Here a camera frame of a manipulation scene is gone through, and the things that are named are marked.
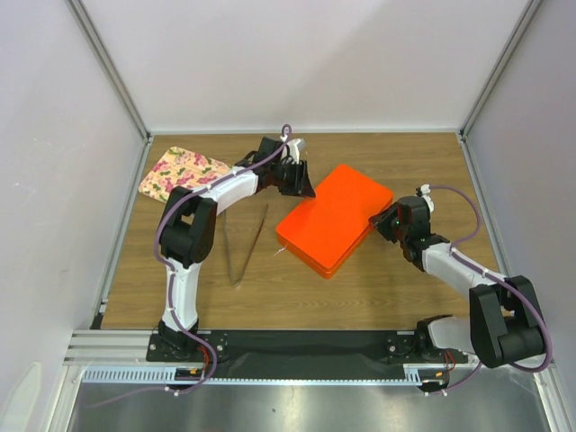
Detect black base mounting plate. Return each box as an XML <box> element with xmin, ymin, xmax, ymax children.
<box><xmin>146</xmin><ymin>329</ymin><xmax>469</xmax><ymax>382</ymax></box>

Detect grey slotted cable duct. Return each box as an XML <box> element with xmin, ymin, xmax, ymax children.
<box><xmin>83</xmin><ymin>365</ymin><xmax>448</xmax><ymax>385</ymax></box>

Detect floral pattern tray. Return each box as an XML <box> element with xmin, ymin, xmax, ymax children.
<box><xmin>138</xmin><ymin>147</ymin><xmax>231</xmax><ymax>203</ymax></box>

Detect orange chocolate box base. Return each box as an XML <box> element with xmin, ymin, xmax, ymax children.
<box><xmin>276</xmin><ymin>229</ymin><xmax>372</xmax><ymax>279</ymax></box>

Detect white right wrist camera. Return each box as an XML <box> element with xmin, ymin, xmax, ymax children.
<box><xmin>416</xmin><ymin>184</ymin><xmax>435</xmax><ymax>213</ymax></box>

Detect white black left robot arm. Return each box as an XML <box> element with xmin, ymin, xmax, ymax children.
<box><xmin>154</xmin><ymin>131</ymin><xmax>315</xmax><ymax>360</ymax></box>

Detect orange box lid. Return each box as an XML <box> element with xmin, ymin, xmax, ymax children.
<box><xmin>274</xmin><ymin>163</ymin><xmax>396</xmax><ymax>271</ymax></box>

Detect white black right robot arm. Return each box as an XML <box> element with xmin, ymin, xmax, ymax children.
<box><xmin>369</xmin><ymin>195</ymin><xmax>553</xmax><ymax>373</ymax></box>

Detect steel serving tongs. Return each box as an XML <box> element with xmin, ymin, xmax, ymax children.
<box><xmin>221</xmin><ymin>204</ymin><xmax>269</xmax><ymax>289</ymax></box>

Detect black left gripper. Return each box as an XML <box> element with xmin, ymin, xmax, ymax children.
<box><xmin>271</xmin><ymin>160</ymin><xmax>316</xmax><ymax>199</ymax></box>

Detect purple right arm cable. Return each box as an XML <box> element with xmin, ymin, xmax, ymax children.
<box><xmin>422</xmin><ymin>184</ymin><xmax>555</xmax><ymax>397</ymax></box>

